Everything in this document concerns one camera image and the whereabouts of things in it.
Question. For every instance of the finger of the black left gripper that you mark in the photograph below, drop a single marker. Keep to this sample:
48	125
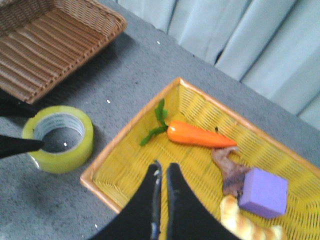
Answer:
10	146
13	107

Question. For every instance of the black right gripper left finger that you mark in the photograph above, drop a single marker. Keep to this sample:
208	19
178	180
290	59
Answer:
140	219

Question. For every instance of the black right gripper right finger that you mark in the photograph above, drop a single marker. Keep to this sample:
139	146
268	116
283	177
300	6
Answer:
188	219

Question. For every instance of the yellow tape roll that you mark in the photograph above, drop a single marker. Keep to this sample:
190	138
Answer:
58	117

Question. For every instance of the toy bread loaf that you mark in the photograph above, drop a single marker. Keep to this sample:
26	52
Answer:
244	228

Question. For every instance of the yellow woven basket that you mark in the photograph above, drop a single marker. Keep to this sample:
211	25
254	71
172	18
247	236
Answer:
117	172

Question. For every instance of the brown toy chicken leg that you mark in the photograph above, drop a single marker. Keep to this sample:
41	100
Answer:
233	174

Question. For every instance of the brown wicker basket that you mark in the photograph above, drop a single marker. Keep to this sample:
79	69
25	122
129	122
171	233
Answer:
42	42

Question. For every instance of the purple foam block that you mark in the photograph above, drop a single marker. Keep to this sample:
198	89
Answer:
264	194

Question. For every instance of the orange toy carrot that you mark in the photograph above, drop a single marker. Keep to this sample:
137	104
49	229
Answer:
183	133

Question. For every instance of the white curtain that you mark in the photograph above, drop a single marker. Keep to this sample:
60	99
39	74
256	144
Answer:
272	46

